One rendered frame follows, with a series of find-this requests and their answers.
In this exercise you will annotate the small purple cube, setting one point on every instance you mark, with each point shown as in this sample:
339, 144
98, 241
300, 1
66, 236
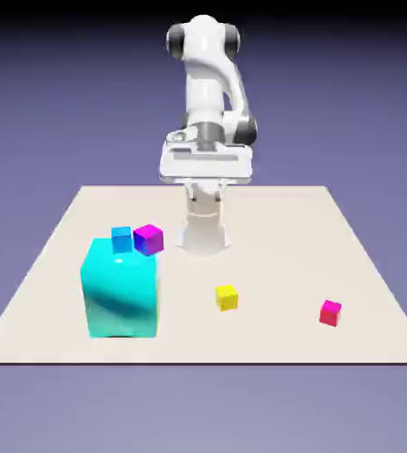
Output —
148, 240

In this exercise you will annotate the large cyan box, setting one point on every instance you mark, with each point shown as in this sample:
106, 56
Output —
118, 290

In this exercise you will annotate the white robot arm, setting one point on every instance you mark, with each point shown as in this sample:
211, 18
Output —
205, 70

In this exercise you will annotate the small yellow cube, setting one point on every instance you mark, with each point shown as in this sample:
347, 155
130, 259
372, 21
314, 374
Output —
227, 298

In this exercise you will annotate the small blue cube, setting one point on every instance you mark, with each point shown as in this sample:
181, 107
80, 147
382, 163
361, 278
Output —
121, 239

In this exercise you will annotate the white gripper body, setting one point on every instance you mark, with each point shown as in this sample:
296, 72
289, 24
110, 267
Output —
205, 166

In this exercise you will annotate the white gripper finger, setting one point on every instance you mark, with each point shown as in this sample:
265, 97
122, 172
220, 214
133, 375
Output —
218, 194
191, 194

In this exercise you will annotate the small pink cube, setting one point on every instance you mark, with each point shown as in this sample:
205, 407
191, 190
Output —
330, 313

